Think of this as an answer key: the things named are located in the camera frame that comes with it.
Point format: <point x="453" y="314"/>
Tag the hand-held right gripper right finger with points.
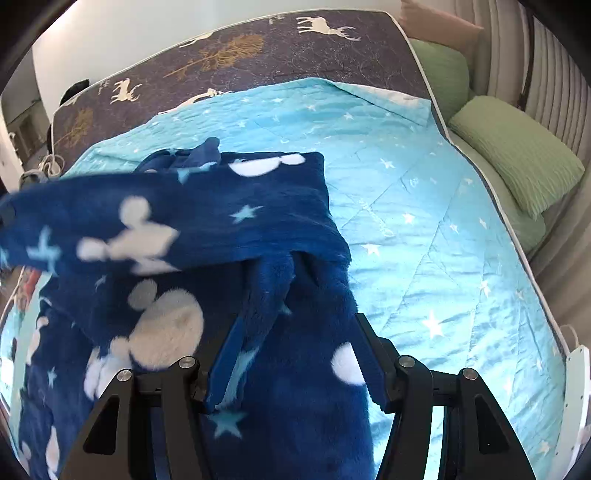
<point x="371" y="357"/>

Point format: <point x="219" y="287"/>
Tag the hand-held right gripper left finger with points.
<point x="228" y="364"/>

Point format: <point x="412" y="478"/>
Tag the dark blue fleece garment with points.
<point x="277" y="207"/>

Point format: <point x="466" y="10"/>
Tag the light blue star quilt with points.
<point x="415" y="207"/>

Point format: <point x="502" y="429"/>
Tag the orange printed cloth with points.
<point x="30" y="286"/>

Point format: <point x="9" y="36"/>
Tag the green pillow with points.
<point x="441" y="74"/>
<point x="512" y="147"/>

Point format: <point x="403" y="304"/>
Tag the dark deer print mattress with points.
<point x="286" y="60"/>

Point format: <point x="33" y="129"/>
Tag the black object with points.
<point x="75" y="91"/>

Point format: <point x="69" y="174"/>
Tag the white curtain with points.
<point x="554" y="78"/>

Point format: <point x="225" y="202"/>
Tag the beige pillow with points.
<point x="434" y="23"/>

